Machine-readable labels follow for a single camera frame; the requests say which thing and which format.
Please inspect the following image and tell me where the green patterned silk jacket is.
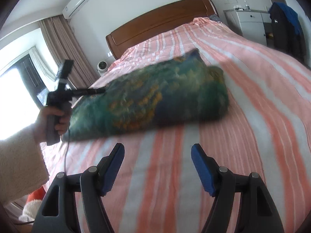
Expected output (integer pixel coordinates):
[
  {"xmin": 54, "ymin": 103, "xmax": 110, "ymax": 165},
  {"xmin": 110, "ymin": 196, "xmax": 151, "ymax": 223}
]
[{"xmin": 62, "ymin": 49, "xmax": 229, "ymax": 142}]

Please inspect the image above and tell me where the white fleece sleeve forearm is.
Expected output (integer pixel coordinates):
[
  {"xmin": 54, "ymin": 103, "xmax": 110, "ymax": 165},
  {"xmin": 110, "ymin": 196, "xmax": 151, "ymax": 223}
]
[{"xmin": 1, "ymin": 125, "xmax": 49, "ymax": 206}]

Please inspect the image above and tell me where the person's left hand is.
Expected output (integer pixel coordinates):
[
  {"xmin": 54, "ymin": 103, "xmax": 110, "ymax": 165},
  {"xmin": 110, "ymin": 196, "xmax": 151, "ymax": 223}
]
[{"xmin": 32, "ymin": 104, "xmax": 72, "ymax": 144}]

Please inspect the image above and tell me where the window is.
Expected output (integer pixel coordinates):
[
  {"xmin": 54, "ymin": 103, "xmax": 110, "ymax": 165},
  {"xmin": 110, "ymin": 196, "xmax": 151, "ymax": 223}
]
[{"xmin": 1, "ymin": 47, "xmax": 58, "ymax": 140}]

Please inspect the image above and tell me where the small white fan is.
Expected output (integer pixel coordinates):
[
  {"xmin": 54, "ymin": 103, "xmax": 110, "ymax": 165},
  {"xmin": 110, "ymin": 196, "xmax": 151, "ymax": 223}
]
[{"xmin": 97, "ymin": 61, "xmax": 108, "ymax": 76}]

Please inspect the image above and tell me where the beige curtain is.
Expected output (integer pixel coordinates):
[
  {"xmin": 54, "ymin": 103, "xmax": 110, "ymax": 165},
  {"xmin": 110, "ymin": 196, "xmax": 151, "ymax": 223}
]
[{"xmin": 38, "ymin": 15, "xmax": 99, "ymax": 88}]

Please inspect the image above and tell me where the pink striped bed cover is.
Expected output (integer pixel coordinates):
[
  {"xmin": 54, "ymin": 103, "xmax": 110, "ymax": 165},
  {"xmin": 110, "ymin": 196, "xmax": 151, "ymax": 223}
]
[{"xmin": 42, "ymin": 17, "xmax": 310, "ymax": 232}]

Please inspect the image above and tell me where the white air conditioner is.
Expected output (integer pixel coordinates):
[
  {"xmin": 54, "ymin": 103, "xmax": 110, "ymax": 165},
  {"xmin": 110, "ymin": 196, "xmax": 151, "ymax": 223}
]
[{"xmin": 62, "ymin": 0, "xmax": 89, "ymax": 19}]

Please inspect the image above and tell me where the black coat on chair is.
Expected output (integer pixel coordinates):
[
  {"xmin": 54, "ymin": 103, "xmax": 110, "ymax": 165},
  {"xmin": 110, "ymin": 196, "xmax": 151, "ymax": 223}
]
[{"xmin": 268, "ymin": 2, "xmax": 306, "ymax": 66}]

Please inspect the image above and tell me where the white bedside cabinet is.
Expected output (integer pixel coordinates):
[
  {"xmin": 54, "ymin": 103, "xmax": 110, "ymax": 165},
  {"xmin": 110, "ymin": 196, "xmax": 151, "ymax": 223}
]
[{"xmin": 224, "ymin": 10, "xmax": 272, "ymax": 46}]

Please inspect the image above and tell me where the grey pillow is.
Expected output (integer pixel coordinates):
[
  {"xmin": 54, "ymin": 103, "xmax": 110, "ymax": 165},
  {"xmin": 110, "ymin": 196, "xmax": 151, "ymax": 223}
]
[{"xmin": 209, "ymin": 14, "xmax": 222, "ymax": 22}]

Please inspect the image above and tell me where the brown wooden headboard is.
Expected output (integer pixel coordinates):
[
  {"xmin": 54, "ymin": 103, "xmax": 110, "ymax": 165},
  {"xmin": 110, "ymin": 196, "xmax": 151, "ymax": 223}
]
[{"xmin": 106, "ymin": 0, "xmax": 218, "ymax": 59}]

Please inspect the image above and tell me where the blue garment on chair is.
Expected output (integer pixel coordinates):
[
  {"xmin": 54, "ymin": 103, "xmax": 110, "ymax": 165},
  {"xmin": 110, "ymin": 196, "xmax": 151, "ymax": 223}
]
[{"xmin": 275, "ymin": 2, "xmax": 303, "ymax": 35}]

